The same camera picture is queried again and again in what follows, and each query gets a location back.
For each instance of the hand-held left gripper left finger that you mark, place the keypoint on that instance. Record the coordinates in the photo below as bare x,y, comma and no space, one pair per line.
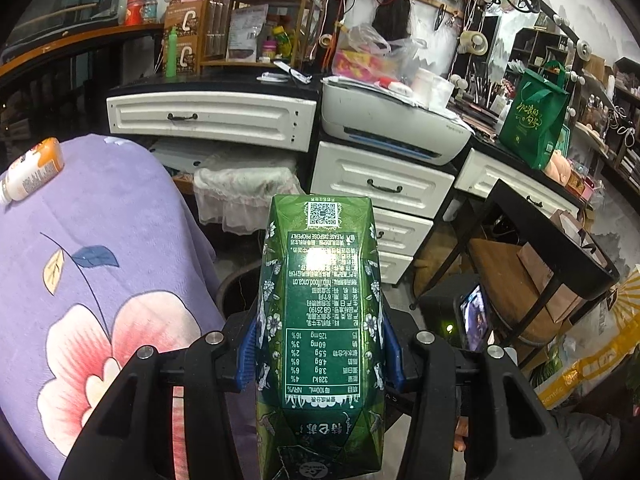
247,355

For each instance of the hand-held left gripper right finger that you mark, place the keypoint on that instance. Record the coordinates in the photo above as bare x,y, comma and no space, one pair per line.
392,355

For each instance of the green drink carton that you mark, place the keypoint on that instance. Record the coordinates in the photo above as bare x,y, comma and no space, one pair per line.
320,310

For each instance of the person's right forearm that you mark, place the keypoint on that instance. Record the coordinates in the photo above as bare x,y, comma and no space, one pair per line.
595,440

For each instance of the person's right hand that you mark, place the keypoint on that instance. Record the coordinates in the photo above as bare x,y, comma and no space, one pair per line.
461,435

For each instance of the dark round bin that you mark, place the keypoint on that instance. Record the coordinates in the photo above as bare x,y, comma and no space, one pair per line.
237,290

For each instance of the brown paper bag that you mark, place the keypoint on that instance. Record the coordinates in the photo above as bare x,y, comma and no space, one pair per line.
550,270

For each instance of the black metal side table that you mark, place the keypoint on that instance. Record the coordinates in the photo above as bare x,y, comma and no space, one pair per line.
550,230

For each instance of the white corner drawer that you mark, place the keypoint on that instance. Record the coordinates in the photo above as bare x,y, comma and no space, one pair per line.
500,180

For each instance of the white three-drawer cabinet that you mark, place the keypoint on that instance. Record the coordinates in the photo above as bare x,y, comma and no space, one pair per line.
385,180

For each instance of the white yellow printed sack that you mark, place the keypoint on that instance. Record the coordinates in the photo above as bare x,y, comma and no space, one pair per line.
600,355

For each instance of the white lace-covered bin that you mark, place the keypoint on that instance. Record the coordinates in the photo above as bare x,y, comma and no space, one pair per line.
240,190

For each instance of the pink plush toy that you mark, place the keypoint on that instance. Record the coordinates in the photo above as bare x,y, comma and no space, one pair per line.
559,167

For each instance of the purple floral tablecloth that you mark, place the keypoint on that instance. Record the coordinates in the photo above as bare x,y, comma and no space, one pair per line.
100,240

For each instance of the white printer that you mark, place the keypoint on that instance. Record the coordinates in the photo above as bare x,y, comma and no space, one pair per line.
390,120

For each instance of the green tote bag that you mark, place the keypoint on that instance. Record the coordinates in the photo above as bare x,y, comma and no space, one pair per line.
532,115

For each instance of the white plastic cup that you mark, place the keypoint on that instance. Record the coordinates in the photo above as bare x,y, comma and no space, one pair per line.
432,87

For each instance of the clear bag with colourful contents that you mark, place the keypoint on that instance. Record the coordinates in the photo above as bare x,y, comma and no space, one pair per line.
370,60

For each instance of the white bottle with orange cap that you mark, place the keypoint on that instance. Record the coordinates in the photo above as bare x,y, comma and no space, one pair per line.
27,170

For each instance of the wooden shelf rack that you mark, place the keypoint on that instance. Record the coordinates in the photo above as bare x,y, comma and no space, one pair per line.
260,62

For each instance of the brown printed box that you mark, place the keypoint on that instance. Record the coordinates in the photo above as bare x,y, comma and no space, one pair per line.
189,57
182,20

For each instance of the green bottle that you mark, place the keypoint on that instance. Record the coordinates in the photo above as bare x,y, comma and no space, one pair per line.
172,52

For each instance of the curved wooden glass counter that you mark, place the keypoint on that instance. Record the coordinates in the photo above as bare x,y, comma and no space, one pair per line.
50,57

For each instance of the red tin can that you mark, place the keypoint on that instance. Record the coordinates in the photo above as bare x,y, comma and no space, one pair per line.
135,9

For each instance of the glass display case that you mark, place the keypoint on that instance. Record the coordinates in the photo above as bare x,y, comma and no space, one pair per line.
60,0

